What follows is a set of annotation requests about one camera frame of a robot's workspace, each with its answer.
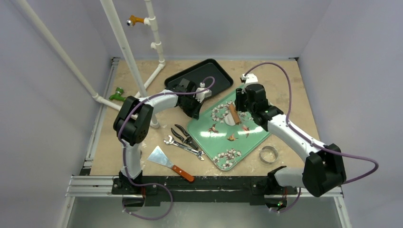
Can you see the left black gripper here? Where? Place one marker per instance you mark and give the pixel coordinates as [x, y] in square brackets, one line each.
[195, 113]

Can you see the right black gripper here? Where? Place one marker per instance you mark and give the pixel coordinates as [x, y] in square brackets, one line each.
[240, 100]

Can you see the wooden dough roller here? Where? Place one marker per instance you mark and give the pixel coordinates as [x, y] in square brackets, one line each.
[234, 113]

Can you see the black plastic tray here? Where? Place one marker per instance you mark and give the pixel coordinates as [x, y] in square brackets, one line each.
[201, 70]

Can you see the green floral tray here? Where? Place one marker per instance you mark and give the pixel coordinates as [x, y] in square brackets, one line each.
[226, 145]

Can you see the white dough ball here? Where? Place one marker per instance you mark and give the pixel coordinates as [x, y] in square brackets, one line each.
[229, 120]

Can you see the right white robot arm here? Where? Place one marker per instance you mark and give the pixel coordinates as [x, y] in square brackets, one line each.
[322, 169]

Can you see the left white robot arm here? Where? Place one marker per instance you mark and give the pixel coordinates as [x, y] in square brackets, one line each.
[134, 118]

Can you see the silver open-end wrench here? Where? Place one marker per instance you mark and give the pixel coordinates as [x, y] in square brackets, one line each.
[170, 141]

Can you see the green plastic faucet tap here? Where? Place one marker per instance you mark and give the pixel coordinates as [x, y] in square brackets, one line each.
[117, 96]

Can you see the orange faucet tap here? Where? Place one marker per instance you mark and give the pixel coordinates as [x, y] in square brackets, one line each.
[132, 20]

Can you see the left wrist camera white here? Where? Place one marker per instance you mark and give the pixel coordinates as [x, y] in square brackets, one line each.
[202, 93]

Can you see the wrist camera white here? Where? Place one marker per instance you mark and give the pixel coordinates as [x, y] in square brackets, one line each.
[249, 79]
[202, 93]

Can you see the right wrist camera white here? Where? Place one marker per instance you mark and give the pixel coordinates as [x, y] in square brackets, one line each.
[249, 79]

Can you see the black handled pliers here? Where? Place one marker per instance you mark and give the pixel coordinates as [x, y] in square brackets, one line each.
[184, 137]

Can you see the metal scraper wooden handle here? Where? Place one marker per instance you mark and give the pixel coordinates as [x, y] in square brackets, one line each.
[158, 156]

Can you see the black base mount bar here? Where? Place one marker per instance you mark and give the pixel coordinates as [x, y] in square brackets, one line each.
[254, 190]

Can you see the aluminium rail frame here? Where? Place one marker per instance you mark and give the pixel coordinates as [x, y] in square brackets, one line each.
[91, 204]

